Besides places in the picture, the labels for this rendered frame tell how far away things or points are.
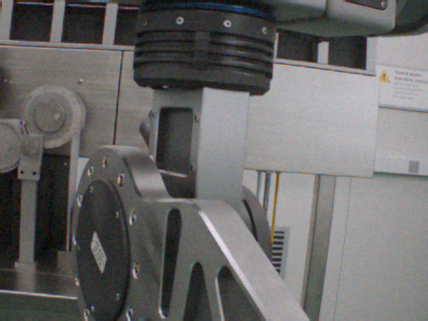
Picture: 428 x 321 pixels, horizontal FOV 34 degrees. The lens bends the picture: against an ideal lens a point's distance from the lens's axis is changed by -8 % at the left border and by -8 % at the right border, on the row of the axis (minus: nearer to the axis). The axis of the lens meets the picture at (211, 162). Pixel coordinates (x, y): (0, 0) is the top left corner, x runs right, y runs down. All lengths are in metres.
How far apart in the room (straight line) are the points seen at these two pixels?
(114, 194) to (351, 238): 4.02
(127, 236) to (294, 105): 1.48
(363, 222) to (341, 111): 2.57
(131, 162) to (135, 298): 0.12
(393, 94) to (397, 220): 0.81
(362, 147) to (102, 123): 0.74
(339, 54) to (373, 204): 2.54
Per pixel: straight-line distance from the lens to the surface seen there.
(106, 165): 0.68
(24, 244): 1.68
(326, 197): 2.27
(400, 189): 4.70
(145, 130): 1.39
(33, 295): 1.45
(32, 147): 1.62
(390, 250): 4.74
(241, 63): 0.66
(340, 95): 2.11
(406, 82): 4.69
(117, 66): 2.02
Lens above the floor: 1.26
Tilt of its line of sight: 3 degrees down
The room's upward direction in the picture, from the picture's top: 5 degrees clockwise
